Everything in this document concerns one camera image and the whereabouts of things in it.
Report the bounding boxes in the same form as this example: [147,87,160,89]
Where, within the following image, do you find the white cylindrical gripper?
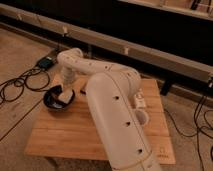
[59,67,76,100]

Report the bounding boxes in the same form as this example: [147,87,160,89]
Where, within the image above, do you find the white sponge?
[60,93,71,104]

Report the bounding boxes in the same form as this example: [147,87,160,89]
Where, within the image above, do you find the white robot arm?
[57,48,162,171]

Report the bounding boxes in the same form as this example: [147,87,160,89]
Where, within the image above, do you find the dark ceramic bowl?
[43,85,75,110]

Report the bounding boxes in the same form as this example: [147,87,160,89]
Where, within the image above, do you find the black power adapter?
[36,56,54,70]

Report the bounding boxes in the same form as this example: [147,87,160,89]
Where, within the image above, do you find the wooden table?
[25,75,176,164]

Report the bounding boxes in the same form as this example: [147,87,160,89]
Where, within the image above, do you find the white bottle lying down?
[134,90,146,108]

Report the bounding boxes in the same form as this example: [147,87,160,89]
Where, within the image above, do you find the white mug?
[135,109,149,125]

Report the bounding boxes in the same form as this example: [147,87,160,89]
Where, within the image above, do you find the black cables at right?
[164,93,213,171]

